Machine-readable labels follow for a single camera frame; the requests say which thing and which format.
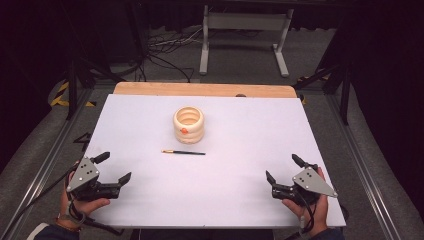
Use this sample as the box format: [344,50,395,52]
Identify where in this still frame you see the black triangular bracket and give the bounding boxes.
[72,132,93,153]

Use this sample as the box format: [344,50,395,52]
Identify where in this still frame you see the person's right hand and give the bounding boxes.
[281,166,330,234]

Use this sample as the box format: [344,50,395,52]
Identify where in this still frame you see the person's left hand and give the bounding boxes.
[59,161,111,219]

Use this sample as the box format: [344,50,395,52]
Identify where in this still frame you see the bundle of floor cables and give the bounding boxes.
[138,26,264,84]

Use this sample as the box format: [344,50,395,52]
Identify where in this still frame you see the aluminium floor rail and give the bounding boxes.
[0,88,95,240]
[324,94,405,240]

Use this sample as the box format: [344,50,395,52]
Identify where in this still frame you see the yellow black floor tape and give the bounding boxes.
[49,81,97,108]

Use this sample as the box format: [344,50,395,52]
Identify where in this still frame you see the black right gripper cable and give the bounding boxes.
[293,189,318,239]

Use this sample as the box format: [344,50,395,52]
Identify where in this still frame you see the white metal stand frame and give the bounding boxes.
[199,4,295,78]

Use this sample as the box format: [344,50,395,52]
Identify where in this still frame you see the black tripod stand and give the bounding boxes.
[63,54,127,121]
[293,59,352,126]

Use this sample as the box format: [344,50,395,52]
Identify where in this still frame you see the cream ribbed ceramic pot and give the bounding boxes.
[172,105,205,145]

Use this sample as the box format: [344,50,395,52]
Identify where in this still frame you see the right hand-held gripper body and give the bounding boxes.
[271,165,339,206]

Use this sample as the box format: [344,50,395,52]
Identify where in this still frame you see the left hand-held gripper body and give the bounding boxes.
[65,156,122,202]

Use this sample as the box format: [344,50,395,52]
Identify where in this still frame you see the thin black paintbrush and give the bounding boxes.
[161,149,207,156]

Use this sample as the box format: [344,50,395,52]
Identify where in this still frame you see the white board sheet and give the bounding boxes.
[84,94,347,230]

